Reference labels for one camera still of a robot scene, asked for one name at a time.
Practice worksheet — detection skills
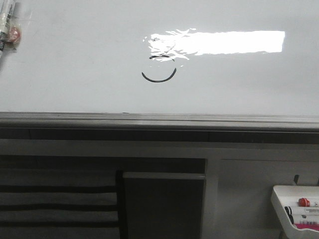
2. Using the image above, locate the red magnet taped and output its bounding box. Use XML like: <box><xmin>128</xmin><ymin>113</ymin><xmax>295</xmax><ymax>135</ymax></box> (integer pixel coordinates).
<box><xmin>7</xmin><ymin>26</ymin><xmax>21</xmax><ymax>44</ymax></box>

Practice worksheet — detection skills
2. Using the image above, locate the black white whiteboard marker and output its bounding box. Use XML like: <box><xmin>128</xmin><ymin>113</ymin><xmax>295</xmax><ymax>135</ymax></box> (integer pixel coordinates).
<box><xmin>0</xmin><ymin>0</ymin><xmax>16</xmax><ymax>58</ymax></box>

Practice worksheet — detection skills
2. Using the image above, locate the white whiteboard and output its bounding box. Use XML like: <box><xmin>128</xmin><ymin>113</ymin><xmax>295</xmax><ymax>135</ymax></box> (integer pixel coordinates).
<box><xmin>0</xmin><ymin>0</ymin><xmax>319</xmax><ymax>116</ymax></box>

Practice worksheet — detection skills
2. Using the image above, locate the dark grey panel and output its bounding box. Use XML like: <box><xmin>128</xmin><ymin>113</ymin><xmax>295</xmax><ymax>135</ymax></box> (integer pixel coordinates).
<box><xmin>124</xmin><ymin>174</ymin><xmax>205</xmax><ymax>239</ymax></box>

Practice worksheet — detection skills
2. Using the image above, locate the grey black striped panel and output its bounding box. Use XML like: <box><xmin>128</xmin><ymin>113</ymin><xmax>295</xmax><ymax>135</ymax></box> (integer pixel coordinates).
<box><xmin>0</xmin><ymin>169</ymin><xmax>122</xmax><ymax>239</ymax></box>

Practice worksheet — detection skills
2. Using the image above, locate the white marker tray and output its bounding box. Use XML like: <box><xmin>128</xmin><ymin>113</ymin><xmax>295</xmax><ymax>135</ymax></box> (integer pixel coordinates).
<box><xmin>271</xmin><ymin>185</ymin><xmax>319</xmax><ymax>239</ymax></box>

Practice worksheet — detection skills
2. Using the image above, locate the black capped marker upper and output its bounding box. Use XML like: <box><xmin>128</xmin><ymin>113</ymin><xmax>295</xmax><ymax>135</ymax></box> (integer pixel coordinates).
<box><xmin>284</xmin><ymin>206</ymin><xmax>319</xmax><ymax>216</ymax></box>

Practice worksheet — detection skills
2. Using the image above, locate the black capped marker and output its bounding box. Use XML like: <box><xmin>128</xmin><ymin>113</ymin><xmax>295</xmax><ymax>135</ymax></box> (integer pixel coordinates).
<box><xmin>288</xmin><ymin>214</ymin><xmax>319</xmax><ymax>225</ymax></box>
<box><xmin>284</xmin><ymin>206</ymin><xmax>319</xmax><ymax>216</ymax></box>

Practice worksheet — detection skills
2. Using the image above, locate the red capped marker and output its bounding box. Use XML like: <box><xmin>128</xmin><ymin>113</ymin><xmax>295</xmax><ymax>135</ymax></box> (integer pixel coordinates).
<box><xmin>298</xmin><ymin>198</ymin><xmax>319</xmax><ymax>207</ymax></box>

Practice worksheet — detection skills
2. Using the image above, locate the black capped marker lower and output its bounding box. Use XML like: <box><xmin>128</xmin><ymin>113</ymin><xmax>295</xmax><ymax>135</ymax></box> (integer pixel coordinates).
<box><xmin>288</xmin><ymin>214</ymin><xmax>319</xmax><ymax>225</ymax></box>

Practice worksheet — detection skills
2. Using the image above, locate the grey whiteboard frame rail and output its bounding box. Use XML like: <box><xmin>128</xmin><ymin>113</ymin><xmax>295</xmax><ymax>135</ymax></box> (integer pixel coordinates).
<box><xmin>0</xmin><ymin>112</ymin><xmax>319</xmax><ymax>144</ymax></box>

